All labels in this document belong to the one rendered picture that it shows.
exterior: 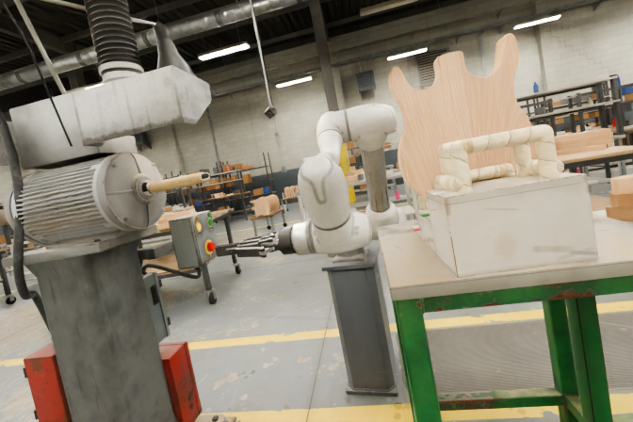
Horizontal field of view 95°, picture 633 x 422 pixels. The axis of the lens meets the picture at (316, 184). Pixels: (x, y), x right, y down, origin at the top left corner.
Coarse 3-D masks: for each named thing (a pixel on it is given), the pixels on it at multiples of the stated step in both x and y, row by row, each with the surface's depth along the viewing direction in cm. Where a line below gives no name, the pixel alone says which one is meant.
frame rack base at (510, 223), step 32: (480, 192) 59; (512, 192) 58; (544, 192) 58; (576, 192) 57; (448, 224) 60; (480, 224) 59; (512, 224) 59; (544, 224) 58; (576, 224) 57; (448, 256) 64; (480, 256) 60; (512, 256) 59; (544, 256) 58; (576, 256) 58
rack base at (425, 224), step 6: (426, 210) 89; (420, 216) 86; (420, 222) 88; (426, 222) 80; (420, 228) 89; (426, 228) 81; (420, 234) 91; (426, 234) 83; (432, 234) 75; (426, 240) 84; (432, 240) 76; (432, 246) 77
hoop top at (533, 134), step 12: (504, 132) 59; (516, 132) 59; (528, 132) 58; (540, 132) 58; (456, 144) 60; (468, 144) 59; (480, 144) 59; (492, 144) 59; (504, 144) 59; (516, 144) 59
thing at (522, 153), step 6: (522, 144) 66; (528, 144) 66; (516, 150) 67; (522, 150) 66; (528, 150) 66; (516, 156) 67; (522, 156) 66; (528, 156) 66; (516, 162) 68; (522, 162) 66; (516, 168) 68; (522, 168) 67; (522, 174) 67; (528, 174) 66
